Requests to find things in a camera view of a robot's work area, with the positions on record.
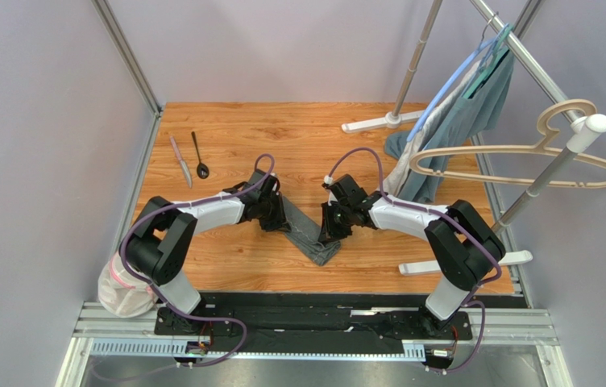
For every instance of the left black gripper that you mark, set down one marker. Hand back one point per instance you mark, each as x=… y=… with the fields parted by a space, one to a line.
x=278 y=223

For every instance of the black spoon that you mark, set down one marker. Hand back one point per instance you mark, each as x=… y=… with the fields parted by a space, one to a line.
x=202 y=169

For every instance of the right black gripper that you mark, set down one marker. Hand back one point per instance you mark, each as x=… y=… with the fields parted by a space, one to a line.
x=332 y=222

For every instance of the metal clothes rack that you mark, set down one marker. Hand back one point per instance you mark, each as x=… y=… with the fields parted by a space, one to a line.
x=395 y=118

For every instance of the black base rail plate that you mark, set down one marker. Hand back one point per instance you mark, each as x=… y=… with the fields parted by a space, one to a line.
x=312 y=323

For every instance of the teal hanging garment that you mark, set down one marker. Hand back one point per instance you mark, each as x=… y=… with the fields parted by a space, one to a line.
x=474 y=105

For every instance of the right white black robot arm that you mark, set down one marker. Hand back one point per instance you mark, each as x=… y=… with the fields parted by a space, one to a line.
x=465 y=248

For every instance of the wooden clothes hanger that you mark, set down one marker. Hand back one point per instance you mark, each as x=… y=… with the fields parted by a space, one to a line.
x=533 y=155

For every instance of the grey stitched cloth napkin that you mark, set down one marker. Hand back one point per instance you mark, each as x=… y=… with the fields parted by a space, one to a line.
x=304 y=233

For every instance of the blue clothes hanger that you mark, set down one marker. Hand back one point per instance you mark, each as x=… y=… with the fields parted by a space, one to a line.
x=442 y=86

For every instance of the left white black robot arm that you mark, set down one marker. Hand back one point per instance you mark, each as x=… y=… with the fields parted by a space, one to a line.
x=155 y=248

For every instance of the pink handled knife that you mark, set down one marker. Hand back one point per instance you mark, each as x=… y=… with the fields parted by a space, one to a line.
x=184 y=167

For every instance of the white mesh laundry bag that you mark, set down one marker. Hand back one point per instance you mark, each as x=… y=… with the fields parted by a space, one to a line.
x=122 y=294

